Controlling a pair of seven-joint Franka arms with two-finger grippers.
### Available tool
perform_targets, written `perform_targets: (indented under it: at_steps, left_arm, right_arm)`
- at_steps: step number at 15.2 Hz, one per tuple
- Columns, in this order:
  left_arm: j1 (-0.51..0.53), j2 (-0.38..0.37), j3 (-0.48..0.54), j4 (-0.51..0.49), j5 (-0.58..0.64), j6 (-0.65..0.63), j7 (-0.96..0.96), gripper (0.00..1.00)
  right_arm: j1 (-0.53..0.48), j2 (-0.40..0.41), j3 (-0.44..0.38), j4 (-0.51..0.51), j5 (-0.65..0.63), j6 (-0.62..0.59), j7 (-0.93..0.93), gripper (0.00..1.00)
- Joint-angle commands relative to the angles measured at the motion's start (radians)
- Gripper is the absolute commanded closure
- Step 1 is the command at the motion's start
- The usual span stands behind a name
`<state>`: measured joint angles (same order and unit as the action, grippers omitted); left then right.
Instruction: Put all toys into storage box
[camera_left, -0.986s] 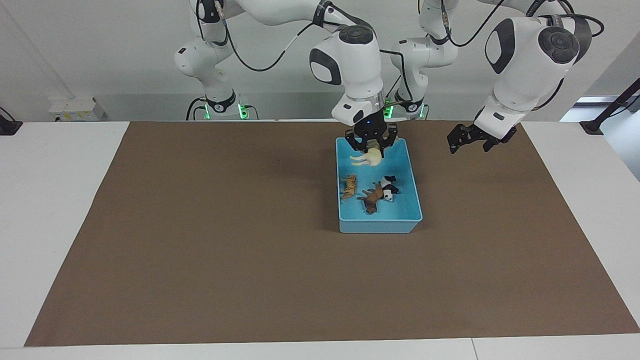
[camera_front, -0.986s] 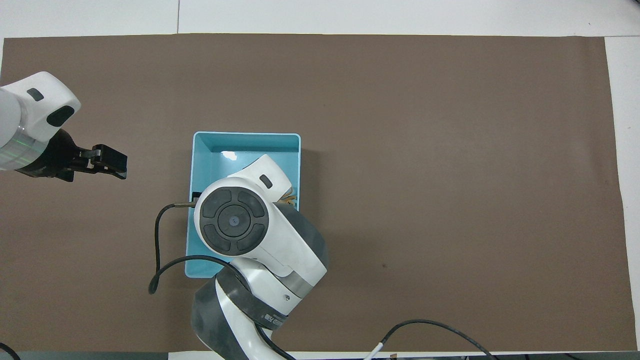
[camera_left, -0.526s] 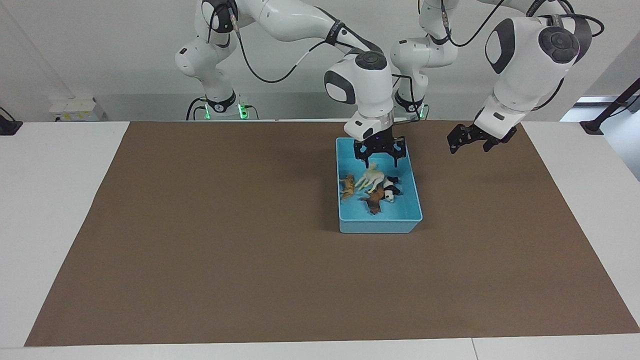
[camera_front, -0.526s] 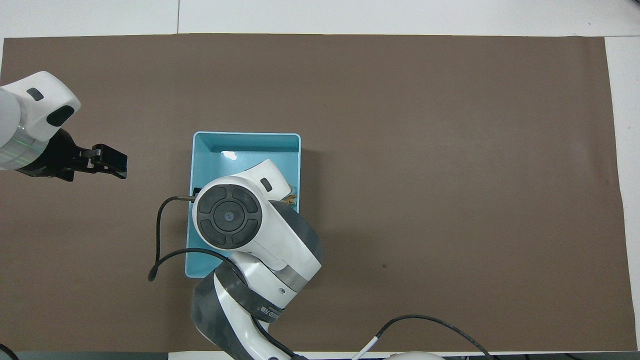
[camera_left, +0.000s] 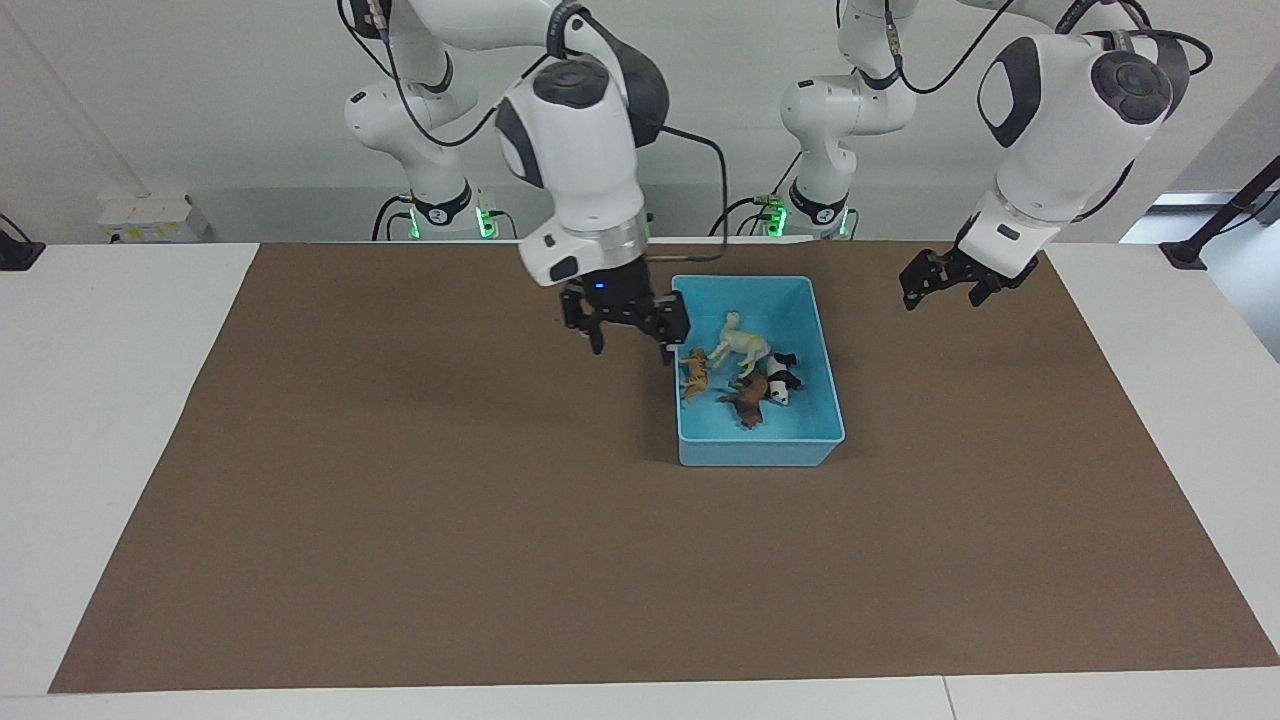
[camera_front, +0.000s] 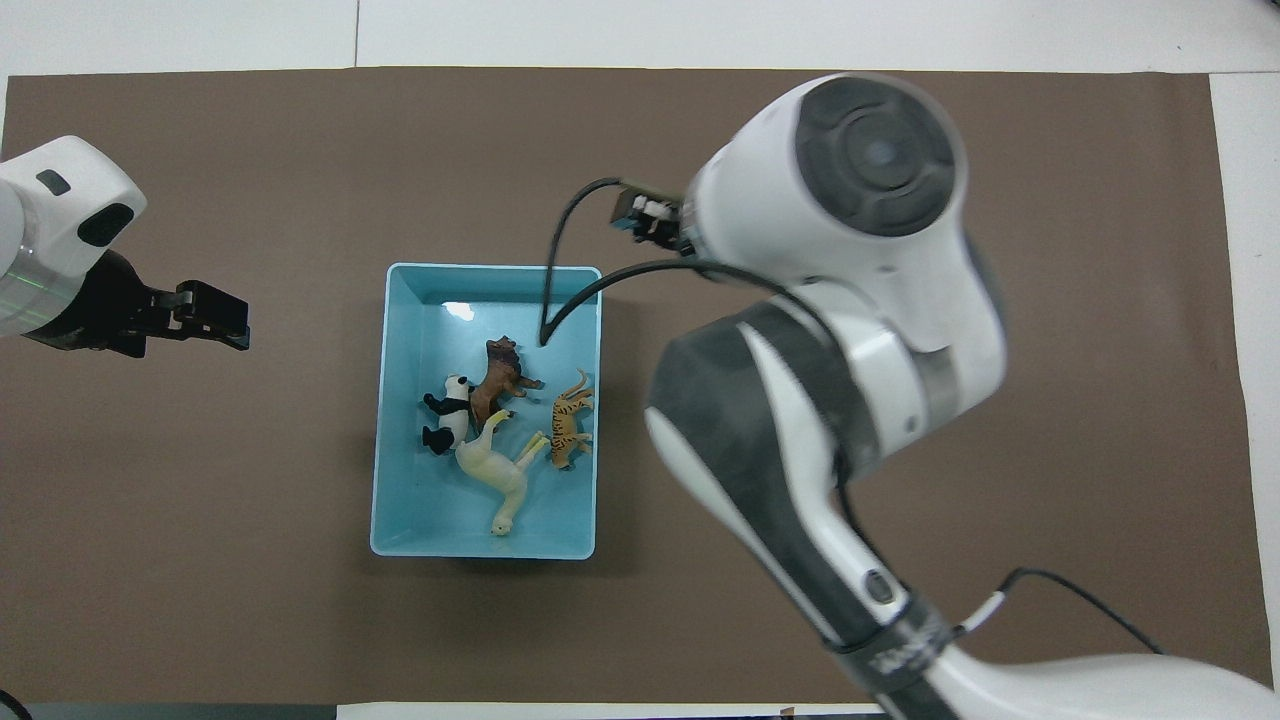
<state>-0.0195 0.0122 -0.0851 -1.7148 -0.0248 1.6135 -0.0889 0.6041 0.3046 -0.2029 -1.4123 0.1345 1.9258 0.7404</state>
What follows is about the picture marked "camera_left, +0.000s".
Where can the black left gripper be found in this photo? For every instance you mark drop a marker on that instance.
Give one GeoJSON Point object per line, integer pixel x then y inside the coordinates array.
{"type": "Point", "coordinates": [975, 265]}

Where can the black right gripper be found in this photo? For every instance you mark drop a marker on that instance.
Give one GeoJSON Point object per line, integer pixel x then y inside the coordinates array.
{"type": "Point", "coordinates": [615, 295]}

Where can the orange striped tiger toy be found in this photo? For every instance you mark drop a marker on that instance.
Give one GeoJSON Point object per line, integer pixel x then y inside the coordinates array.
{"type": "Point", "coordinates": [695, 378]}

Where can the cream llama toy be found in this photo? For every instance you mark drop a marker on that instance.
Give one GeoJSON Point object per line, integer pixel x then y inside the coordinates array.
{"type": "Point", "coordinates": [745, 348]}

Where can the brown lion toy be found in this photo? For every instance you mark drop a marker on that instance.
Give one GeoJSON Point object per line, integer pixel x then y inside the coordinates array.
{"type": "Point", "coordinates": [750, 392]}

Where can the black and white panda toy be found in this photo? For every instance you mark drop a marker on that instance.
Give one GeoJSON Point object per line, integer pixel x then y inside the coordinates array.
{"type": "Point", "coordinates": [780, 385]}

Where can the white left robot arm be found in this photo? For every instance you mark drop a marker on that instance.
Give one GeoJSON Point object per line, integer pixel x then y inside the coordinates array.
{"type": "Point", "coordinates": [1050, 150]}

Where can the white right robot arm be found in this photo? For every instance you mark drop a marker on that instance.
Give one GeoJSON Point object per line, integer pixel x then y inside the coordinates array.
{"type": "Point", "coordinates": [580, 170]}

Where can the light blue plastic storage box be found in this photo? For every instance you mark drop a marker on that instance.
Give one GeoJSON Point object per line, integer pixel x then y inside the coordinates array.
{"type": "Point", "coordinates": [780, 440]}

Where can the white background box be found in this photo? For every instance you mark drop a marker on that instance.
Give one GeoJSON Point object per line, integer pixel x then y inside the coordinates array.
{"type": "Point", "coordinates": [150, 215]}

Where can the black angled stand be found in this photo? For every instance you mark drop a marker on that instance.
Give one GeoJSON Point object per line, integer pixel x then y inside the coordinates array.
{"type": "Point", "coordinates": [1185, 255]}

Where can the brown table mat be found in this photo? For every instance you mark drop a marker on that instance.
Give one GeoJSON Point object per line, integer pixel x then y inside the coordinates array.
{"type": "Point", "coordinates": [400, 500]}

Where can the black clamp mount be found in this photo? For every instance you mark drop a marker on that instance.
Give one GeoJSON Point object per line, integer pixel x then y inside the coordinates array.
{"type": "Point", "coordinates": [20, 255]}

